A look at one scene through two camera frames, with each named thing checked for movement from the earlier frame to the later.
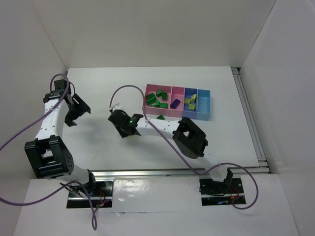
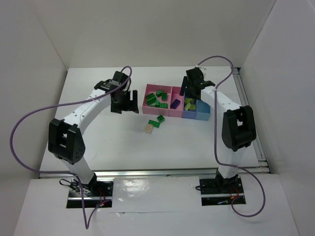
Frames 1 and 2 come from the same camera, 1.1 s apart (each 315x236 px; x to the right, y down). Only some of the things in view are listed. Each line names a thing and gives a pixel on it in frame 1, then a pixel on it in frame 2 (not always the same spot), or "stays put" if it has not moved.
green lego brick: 159,93 stays put
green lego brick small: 164,105 stays put
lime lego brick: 191,106 stays put
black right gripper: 119,126 to 191,89
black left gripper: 77,109 to 124,107
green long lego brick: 151,99 stays put
